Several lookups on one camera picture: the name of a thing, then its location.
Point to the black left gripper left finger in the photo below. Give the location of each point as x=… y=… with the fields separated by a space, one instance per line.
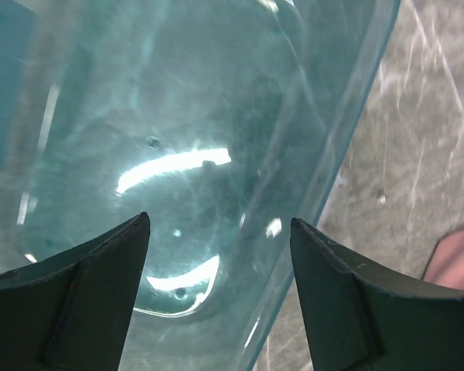
x=72 y=311

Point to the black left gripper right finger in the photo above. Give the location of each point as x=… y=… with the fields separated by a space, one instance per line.
x=361 y=315

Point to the pink t shirt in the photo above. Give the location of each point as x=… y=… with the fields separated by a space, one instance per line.
x=446 y=265

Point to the teal transparent plastic bin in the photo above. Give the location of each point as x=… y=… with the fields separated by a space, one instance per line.
x=222 y=120

